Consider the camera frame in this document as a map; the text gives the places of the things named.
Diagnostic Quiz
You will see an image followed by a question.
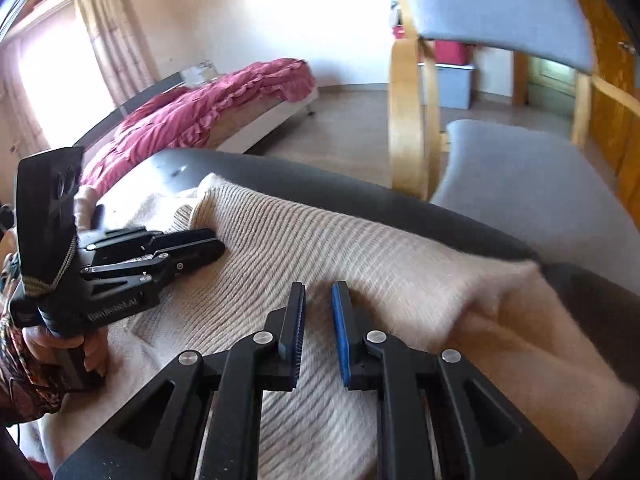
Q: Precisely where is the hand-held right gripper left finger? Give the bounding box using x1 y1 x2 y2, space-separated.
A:
52 282 307 480

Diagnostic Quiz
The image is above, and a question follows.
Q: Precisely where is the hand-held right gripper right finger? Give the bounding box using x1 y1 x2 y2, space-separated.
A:
331 281 578 480

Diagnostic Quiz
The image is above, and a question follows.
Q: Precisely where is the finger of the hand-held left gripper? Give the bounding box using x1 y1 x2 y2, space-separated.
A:
82 242 226 291
87 228 218 256

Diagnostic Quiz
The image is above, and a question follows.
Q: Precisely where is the beige knit sweater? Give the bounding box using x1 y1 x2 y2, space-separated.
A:
30 172 638 480

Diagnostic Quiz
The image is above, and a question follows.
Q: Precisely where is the person's left hand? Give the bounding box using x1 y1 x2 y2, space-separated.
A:
25 327 108 376

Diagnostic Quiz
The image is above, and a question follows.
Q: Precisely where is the pink folded sweater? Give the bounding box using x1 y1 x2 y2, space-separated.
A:
74 185 101 233

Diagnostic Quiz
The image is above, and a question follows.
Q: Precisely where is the red ruffled quilt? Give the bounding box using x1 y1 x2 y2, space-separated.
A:
80 57 317 196

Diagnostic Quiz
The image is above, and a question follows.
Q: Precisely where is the bed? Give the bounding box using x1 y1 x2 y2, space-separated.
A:
75 70 321 156

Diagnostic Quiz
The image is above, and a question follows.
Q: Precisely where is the tissue box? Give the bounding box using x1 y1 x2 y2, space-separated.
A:
181 60 218 86

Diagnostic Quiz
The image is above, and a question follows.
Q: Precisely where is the beige curtain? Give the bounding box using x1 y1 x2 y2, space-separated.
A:
75 0 158 111

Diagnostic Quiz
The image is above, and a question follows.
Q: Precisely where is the blue plastic storage box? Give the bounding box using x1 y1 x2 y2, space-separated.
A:
435 62 475 110

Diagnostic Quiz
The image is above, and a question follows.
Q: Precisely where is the red storage bag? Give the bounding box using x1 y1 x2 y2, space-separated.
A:
391 24 476 66

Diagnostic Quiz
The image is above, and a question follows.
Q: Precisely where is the grey wooden armchair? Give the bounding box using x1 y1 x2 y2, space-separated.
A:
389 0 640 241

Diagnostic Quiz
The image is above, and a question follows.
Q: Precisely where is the wooden door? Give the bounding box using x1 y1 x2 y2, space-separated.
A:
570 0 640 171

